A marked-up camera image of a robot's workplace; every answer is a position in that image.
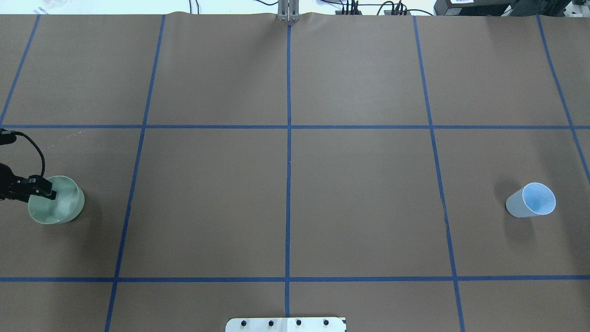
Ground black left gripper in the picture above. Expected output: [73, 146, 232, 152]
[0, 163, 57, 202]

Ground mint green bowl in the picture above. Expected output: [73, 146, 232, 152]
[28, 176, 86, 225]

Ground light blue plastic cup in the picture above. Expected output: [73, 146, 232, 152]
[505, 182, 556, 217]

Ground brown paper table mat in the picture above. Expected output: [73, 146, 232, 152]
[1, 13, 589, 332]

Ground black left wrist camera cable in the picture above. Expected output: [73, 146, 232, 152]
[0, 130, 47, 178]

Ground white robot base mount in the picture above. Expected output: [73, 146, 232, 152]
[225, 317, 347, 332]

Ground aluminium frame post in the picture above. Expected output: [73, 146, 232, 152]
[277, 0, 301, 23]

